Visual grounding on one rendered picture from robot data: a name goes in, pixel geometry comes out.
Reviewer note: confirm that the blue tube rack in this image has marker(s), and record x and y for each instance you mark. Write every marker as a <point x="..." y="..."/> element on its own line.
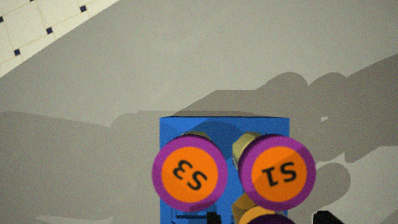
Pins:
<point x="224" y="132"/>

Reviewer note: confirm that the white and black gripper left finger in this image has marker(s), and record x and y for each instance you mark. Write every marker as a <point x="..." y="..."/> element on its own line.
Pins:
<point x="213" y="218"/>

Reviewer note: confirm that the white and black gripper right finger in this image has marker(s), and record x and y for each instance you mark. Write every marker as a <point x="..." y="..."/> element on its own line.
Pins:
<point x="325" y="217"/>

